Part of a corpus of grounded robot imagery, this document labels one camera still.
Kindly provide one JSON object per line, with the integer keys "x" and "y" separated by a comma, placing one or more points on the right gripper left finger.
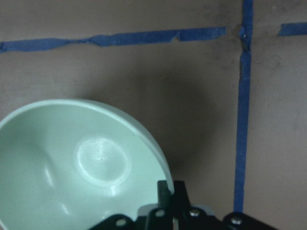
{"x": 159, "y": 217}

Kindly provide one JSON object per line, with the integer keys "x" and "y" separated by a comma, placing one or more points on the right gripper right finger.
{"x": 190, "y": 217}

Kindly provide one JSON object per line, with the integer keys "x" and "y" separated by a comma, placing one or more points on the green bowl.
{"x": 69, "y": 164}

